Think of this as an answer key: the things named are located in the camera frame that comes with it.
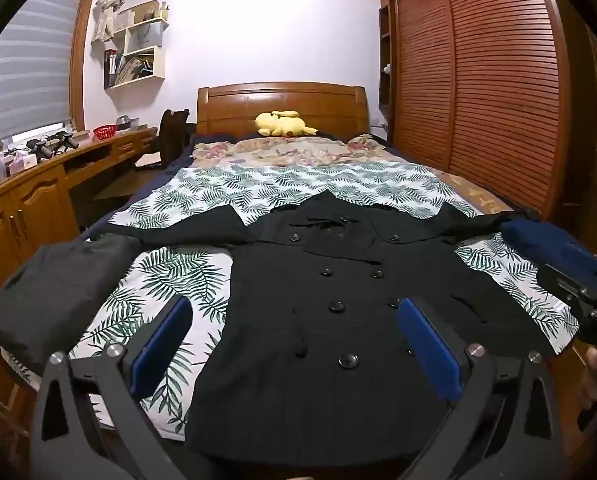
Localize brown bed mat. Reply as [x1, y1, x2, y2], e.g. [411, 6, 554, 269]
[431, 170, 512, 213]

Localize wooden slatted wardrobe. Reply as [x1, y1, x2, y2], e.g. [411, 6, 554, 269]
[379, 0, 572, 221]

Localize white hanging wall decor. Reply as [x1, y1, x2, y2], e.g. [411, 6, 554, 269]
[92, 0, 140, 43]

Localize white wall shelf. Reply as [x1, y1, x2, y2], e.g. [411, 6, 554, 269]
[103, 0, 170, 90]

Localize black desk device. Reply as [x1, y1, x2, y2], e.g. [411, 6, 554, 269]
[26, 137, 59, 161]
[53, 130, 82, 153]

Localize wooden desk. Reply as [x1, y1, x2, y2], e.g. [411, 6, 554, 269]
[0, 125, 159, 306]

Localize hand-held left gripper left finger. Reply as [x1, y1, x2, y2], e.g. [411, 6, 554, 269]
[28, 295, 194, 480]

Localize grey window blind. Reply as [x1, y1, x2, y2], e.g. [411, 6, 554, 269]
[0, 0, 92, 141]

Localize small white box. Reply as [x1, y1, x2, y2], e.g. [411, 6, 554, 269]
[8, 152, 39, 177]

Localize wooden bed headboard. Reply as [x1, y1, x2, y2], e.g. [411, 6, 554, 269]
[197, 81, 369, 138]

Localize dark wooden chair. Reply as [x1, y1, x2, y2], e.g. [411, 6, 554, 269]
[136, 109, 192, 172]

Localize black buttoned coat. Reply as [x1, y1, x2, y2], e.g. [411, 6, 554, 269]
[98, 191, 559, 471]

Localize wooden bed with leaf bedspread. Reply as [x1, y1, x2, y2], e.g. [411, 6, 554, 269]
[1, 162, 582, 441]

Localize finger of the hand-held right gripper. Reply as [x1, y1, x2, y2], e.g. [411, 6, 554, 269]
[539, 244, 597, 302]
[501, 219, 574, 270]

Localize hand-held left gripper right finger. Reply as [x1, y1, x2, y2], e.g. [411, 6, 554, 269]
[397, 296, 568, 480]

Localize wooden window frame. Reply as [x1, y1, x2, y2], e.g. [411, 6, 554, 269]
[71, 0, 102, 131]

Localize row of shelf books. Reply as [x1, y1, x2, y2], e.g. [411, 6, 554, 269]
[104, 49, 155, 87]

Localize floral quilt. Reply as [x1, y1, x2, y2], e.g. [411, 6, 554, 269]
[191, 132, 404, 173]

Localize folded dark grey clothes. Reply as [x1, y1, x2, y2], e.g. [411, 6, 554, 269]
[0, 234, 142, 376]

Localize yellow plush toy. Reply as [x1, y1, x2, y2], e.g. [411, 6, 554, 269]
[254, 109, 318, 138]

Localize person's right hand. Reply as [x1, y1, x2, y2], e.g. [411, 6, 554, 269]
[577, 346, 597, 410]

